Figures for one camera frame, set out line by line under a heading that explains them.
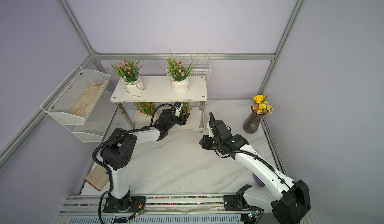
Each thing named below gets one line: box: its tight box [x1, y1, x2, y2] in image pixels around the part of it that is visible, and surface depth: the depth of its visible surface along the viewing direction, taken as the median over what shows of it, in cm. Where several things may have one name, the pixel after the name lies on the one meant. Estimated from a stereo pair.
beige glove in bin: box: [70, 80, 107, 118], surface depth 81 cm
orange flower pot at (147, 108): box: [134, 102, 156, 117], surface depth 89 cm
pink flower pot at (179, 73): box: [155, 51, 199, 94], surface depth 71 cm
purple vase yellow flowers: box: [243, 94, 274, 134], surface depth 88 cm
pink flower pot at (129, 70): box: [109, 50, 145, 97], surface depth 70 cm
